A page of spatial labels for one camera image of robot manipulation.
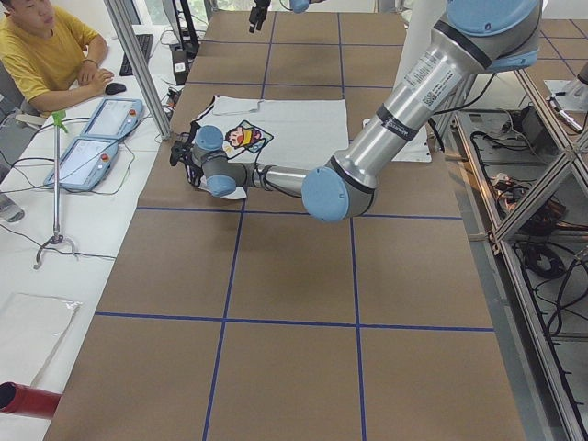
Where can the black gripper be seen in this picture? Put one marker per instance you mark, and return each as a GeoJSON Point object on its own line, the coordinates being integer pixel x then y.
{"type": "Point", "coordinates": [190, 168]}
{"type": "Point", "coordinates": [257, 14]}

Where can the grey cartoon print t-shirt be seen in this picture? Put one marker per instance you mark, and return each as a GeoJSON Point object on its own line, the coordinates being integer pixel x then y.
{"type": "Point", "coordinates": [243, 143]}

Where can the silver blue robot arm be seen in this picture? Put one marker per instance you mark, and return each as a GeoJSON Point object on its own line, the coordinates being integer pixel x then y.
{"type": "Point", "coordinates": [470, 37]}
{"type": "Point", "coordinates": [295, 6]}

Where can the person's right hand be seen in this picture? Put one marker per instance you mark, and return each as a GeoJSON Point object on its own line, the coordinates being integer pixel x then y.
{"type": "Point", "coordinates": [99, 81]}

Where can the person's left hand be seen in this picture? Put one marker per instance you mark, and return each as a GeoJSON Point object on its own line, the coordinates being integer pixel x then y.
{"type": "Point", "coordinates": [86, 72]}

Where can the upper blue teach pendant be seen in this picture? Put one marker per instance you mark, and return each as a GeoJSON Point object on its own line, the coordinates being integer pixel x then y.
{"type": "Point", "coordinates": [114, 118]}

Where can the blue teach pendant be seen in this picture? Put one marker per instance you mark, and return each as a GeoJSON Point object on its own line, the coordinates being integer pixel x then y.
{"type": "Point", "coordinates": [114, 118]}
{"type": "Point", "coordinates": [85, 162]}

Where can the black computer mouse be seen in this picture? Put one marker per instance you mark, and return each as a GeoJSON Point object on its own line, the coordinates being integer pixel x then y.
{"type": "Point", "coordinates": [115, 88]}

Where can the lower blue teach pendant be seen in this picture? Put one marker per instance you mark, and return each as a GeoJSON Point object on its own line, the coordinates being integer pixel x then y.
{"type": "Point", "coordinates": [85, 162]}

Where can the person in yellow shirt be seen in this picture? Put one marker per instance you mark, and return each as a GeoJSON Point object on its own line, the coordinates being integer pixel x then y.
{"type": "Point", "coordinates": [42, 48]}

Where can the clear plastic bag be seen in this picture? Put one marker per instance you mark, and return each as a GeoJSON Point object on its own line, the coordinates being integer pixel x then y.
{"type": "Point", "coordinates": [32, 329]}

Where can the red cylinder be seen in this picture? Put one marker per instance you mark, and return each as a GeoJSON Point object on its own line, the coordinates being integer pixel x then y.
{"type": "Point", "coordinates": [26, 401]}

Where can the black power adapter box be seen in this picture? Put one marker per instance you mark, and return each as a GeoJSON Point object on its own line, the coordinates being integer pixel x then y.
{"type": "Point", "coordinates": [528, 122]}

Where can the black camera stand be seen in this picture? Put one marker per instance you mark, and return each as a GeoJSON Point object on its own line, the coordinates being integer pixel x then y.
{"type": "Point", "coordinates": [186, 49]}

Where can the green handled reacher grabber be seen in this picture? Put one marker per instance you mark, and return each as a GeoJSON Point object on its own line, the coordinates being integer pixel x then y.
{"type": "Point", "coordinates": [57, 237]}

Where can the aluminium frame post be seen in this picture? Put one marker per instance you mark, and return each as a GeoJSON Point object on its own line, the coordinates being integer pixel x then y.
{"type": "Point", "coordinates": [121, 22]}

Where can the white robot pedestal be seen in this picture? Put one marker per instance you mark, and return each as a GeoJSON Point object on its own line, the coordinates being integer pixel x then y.
{"type": "Point", "coordinates": [424, 15]}

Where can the aluminium frame base rack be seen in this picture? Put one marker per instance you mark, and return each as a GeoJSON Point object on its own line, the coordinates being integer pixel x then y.
{"type": "Point", "coordinates": [533, 209]}

